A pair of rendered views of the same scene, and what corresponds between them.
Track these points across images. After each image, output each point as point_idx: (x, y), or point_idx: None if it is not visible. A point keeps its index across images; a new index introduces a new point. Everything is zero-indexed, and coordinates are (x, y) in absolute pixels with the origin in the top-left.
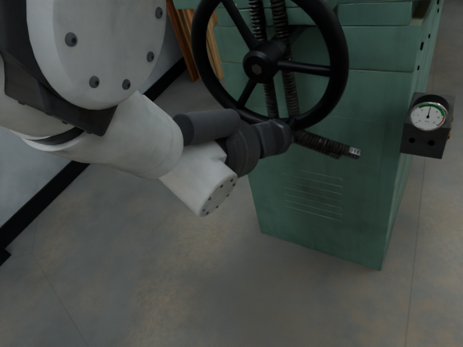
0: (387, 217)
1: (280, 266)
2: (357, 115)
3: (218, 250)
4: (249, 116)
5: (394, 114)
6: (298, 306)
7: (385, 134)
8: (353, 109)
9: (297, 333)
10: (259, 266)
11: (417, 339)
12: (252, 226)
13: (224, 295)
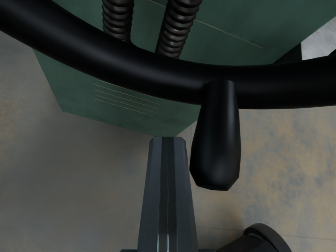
0: (197, 118)
1: (88, 146)
2: (234, 28)
3: (11, 137)
4: (58, 38)
5: (284, 41)
6: (109, 182)
7: (251, 60)
8: (235, 18)
9: (111, 207)
10: (66, 150)
11: (194, 189)
12: (51, 104)
13: (30, 188)
